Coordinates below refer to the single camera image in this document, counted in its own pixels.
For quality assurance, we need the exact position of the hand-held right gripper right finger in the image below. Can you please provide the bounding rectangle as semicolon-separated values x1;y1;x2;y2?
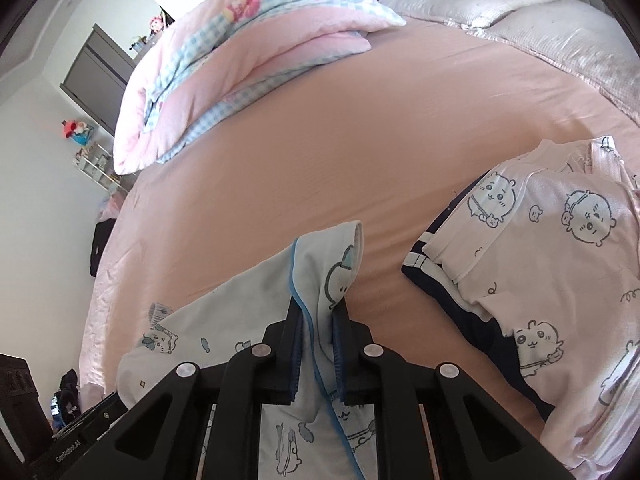
327;305;576;480

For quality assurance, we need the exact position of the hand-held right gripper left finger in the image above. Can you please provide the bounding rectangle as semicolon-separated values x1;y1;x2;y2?
60;302;306;480

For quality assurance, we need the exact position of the light blue printed pajama top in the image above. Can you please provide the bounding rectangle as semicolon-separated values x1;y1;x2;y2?
117;219;381;480

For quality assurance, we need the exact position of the dark backpack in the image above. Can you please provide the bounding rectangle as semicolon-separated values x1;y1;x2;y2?
50;369;81;418

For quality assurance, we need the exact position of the navy white-striped garment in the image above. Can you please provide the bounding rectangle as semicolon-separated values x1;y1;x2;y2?
401;180;556;423

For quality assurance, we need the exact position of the pink bed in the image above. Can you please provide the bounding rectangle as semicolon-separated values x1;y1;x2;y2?
80;15;640;461

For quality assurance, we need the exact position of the black bag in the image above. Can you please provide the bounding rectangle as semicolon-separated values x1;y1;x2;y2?
90;220;117;277

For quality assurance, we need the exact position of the pink cloth heap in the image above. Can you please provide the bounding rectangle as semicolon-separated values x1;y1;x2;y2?
100;192;126;221

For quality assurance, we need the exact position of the pink printed pajamas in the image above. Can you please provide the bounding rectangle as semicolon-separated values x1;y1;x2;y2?
430;135;640;480

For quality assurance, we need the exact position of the white shelf rack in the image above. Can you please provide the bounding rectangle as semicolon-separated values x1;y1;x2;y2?
72;140;128;193

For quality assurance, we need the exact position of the pink checkered quilt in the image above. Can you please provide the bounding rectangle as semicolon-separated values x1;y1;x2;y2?
114;0;407;176

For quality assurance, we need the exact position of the red plush toy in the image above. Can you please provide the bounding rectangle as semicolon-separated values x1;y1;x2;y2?
61;119;96;147

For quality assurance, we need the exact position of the grey cabinet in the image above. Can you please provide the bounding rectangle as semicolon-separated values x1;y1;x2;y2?
60;24;138;138

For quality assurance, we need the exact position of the white satin-trim pillow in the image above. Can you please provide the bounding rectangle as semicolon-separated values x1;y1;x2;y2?
382;0;561;28
480;0;640;126

